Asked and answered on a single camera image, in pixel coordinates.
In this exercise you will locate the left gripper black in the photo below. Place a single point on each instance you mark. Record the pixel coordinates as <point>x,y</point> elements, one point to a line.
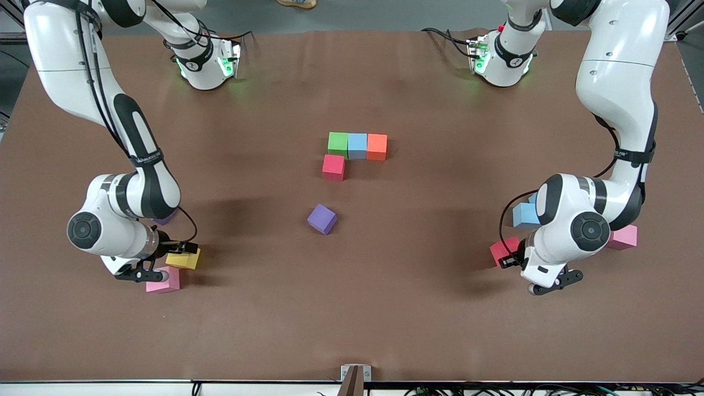
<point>517,257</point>

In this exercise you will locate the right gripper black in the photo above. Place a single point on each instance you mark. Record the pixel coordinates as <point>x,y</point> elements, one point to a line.
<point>165,242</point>

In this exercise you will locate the yellow foam cube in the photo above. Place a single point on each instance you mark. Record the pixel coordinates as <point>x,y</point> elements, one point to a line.
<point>187,262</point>

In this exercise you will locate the red foam cube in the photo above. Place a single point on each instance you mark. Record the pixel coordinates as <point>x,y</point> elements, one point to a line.
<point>501,248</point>
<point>334,167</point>

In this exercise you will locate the purple foam cube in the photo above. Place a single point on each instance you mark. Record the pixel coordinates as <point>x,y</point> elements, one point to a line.
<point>322,219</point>
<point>165,221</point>

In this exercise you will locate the orange foam cube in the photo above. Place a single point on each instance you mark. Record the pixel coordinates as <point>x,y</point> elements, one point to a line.
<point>377,147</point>

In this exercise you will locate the green foam cube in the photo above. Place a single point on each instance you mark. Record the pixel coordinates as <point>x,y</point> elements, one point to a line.
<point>338,144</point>

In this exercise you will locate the blue foam cube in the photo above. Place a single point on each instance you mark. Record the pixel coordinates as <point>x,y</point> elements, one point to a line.
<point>357,145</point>
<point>533,198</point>
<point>522,216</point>

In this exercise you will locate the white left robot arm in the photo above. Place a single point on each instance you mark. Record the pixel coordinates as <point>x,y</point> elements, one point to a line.
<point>616,82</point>

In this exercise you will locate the pink foam cube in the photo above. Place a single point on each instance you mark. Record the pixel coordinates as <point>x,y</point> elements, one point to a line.
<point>165,286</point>
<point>626,237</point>

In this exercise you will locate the tan shoe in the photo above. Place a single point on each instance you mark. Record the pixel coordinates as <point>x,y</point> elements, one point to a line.
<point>300,3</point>

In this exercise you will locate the grey metal bracket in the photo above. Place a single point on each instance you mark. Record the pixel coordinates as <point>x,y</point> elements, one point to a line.
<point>345,373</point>

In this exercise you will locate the brown camera pole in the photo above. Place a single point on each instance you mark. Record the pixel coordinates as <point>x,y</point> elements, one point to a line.
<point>353,386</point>

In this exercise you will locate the aluminium frame profile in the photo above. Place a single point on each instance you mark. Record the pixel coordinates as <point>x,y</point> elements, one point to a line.
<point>11,37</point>
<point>675,34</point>

